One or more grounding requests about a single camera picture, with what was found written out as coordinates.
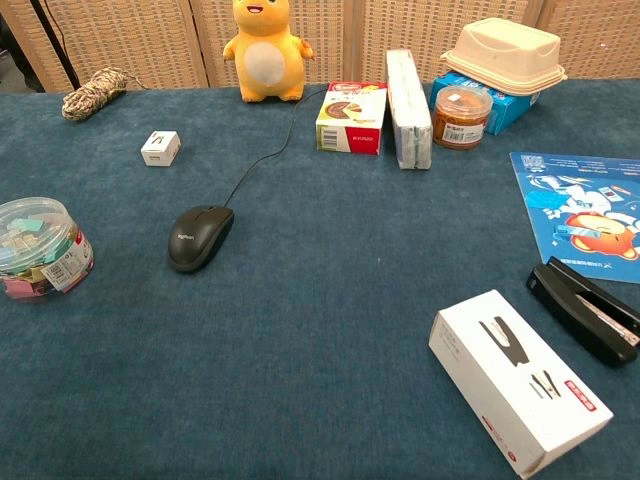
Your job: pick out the red and white food box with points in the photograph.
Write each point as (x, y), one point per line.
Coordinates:
(350, 117)

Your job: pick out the long white wrapped package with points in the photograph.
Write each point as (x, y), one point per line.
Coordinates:
(407, 110)

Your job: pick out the clear jar of binder clips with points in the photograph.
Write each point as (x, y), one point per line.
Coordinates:
(40, 250)

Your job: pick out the white stapler box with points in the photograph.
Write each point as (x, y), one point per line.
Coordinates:
(515, 380)

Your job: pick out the black stand pole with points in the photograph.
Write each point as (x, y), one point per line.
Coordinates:
(55, 42)

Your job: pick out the beige plastic lunch container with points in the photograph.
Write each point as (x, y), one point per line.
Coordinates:
(505, 55)

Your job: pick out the small white cube box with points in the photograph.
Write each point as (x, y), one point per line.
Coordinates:
(160, 148)

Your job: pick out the clear jar of rubber bands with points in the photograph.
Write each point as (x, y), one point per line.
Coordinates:
(460, 117)

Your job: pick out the yellow plush toy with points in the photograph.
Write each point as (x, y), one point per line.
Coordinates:
(267, 55)

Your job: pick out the blue cartoon booklet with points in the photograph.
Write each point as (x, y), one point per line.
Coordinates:
(585, 210)

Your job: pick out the black stapler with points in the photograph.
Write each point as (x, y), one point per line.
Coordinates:
(585, 312)

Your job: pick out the blue cardboard box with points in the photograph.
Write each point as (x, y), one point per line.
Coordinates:
(505, 107)

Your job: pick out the wicker folding screen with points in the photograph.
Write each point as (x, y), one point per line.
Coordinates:
(400, 30)

